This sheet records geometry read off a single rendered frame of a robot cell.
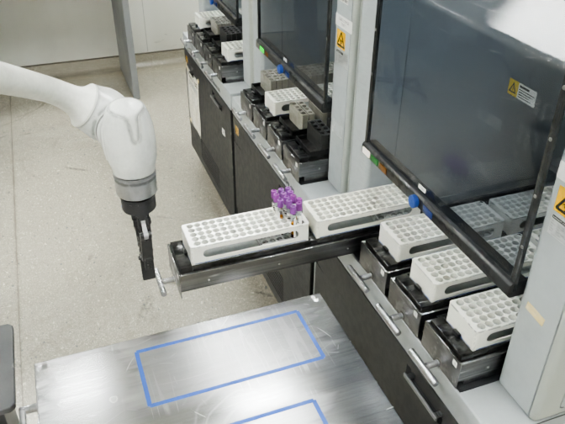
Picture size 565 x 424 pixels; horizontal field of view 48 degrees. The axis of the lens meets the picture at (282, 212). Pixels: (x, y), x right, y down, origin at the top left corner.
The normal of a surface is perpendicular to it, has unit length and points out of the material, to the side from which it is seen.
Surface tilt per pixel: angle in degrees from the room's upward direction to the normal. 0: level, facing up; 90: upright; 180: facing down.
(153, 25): 90
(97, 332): 0
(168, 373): 0
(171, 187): 0
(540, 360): 90
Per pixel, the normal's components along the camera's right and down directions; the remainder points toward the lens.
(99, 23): 0.35, 0.52
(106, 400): 0.00, -0.83
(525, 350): -0.94, 0.18
